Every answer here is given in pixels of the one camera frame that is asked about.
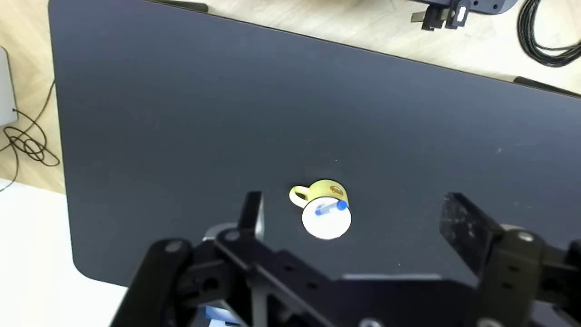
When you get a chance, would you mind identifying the blue marker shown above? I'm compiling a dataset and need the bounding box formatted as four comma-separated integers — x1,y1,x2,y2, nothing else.
315,199,349,216

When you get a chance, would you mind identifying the black power plug block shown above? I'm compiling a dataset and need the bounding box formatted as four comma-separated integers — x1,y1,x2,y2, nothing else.
411,0,471,30

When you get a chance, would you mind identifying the yellow mug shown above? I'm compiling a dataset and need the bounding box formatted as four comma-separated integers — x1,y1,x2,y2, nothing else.
289,179,353,239

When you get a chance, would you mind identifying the grey box on floor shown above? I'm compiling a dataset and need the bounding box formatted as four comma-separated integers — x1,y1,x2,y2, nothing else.
0,45,19,127

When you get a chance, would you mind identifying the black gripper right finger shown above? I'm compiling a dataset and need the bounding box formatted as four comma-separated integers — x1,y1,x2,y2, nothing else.
440,192,505,276

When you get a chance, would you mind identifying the black coiled cable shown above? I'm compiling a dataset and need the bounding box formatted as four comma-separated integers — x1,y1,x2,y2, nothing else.
516,0,581,69

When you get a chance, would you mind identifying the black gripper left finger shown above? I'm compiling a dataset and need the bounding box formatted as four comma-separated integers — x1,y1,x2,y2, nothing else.
239,190,266,239

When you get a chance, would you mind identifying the thin black floor cable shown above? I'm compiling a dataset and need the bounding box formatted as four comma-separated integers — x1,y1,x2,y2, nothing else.
0,79,62,194

